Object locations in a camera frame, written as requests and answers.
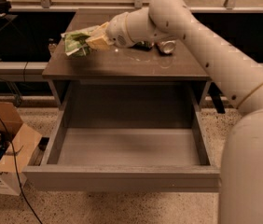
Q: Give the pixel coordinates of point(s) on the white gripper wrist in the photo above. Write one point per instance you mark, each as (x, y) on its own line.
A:
(117, 31)

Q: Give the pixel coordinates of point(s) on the green jalapeno chip bag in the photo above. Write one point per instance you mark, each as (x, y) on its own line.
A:
(75, 42)

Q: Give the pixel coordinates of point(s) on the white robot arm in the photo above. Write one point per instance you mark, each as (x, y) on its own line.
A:
(238, 76)

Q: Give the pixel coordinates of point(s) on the grey cabinet with top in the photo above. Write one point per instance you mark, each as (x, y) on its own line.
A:
(126, 65)

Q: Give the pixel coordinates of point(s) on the open grey top drawer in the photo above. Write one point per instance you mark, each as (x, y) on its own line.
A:
(130, 137)

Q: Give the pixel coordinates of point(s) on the green soda can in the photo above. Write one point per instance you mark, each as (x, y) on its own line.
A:
(144, 45)

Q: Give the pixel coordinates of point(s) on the red soda can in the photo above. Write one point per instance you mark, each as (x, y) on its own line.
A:
(166, 47)

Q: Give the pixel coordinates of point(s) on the cardboard box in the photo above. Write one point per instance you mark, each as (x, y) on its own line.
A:
(20, 143)

